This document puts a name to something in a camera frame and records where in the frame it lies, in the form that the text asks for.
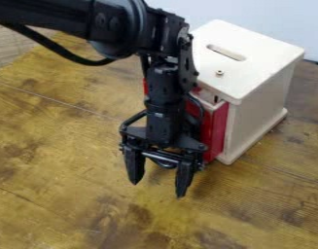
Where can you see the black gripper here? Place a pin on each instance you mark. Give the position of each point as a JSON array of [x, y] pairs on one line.
[[161, 133]]

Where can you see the red drawer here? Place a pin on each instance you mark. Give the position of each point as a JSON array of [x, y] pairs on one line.
[[199, 107]]

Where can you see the black metal drawer handle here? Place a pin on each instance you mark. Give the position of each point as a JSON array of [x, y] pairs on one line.
[[132, 137]]

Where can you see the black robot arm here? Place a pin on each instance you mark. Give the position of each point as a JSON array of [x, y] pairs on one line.
[[93, 32]]

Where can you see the white wooden box cabinet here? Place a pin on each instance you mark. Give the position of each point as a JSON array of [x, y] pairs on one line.
[[246, 68]]

